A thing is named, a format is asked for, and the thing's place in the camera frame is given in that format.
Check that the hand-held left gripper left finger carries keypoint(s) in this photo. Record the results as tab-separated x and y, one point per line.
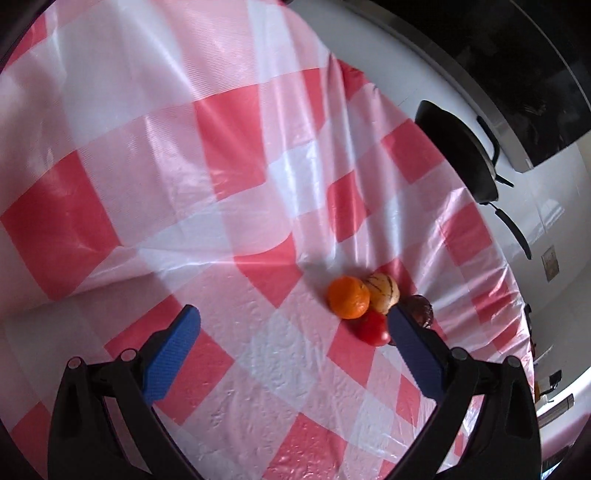
171	355

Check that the small red tomato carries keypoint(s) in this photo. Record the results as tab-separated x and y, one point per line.
372	329

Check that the black range hood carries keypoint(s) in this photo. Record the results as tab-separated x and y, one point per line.
508	60

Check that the yellow striped round fruit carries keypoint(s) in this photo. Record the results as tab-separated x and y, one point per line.
384	290

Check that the black wok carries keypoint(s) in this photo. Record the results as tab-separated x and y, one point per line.
461	147

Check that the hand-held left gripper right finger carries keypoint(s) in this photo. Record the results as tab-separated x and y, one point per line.
415	350

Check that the red white checkered tablecloth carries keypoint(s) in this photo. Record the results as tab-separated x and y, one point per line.
184	184

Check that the small orange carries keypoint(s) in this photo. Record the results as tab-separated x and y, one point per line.
349	297

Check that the dark red wrinkled fruit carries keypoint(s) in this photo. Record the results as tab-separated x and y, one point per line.
421	310

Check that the wall socket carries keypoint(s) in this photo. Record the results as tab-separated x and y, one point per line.
550	263

